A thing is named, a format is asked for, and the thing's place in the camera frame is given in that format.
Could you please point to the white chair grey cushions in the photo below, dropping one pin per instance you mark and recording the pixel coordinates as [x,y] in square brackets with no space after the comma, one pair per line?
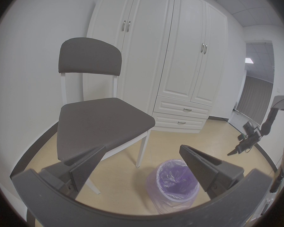
[97,124]

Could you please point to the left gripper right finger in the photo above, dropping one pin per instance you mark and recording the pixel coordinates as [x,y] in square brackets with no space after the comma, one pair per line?
[208,171]

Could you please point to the white wardrobe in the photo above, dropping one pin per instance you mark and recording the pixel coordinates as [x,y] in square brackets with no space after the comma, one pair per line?
[179,55]

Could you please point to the grey curtain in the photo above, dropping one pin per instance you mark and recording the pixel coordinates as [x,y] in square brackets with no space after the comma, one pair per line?
[255,98]

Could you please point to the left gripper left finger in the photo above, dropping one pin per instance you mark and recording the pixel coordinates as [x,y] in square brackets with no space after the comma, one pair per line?
[80,171]

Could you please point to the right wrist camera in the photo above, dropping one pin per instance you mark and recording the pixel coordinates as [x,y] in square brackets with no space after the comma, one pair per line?
[242,137]

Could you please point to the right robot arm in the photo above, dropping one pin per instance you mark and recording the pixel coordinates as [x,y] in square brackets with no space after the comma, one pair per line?
[269,122]

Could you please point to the ceiling light panel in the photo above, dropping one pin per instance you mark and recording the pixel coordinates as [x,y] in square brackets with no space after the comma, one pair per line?
[249,60]

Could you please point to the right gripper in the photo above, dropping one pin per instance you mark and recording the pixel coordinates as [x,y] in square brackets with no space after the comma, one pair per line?
[249,143]

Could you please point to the purple plastic bag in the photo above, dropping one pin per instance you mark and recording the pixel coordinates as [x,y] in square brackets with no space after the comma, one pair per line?
[170,176]

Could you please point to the white trash bin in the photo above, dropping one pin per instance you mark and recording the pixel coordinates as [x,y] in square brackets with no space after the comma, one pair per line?
[177,206]

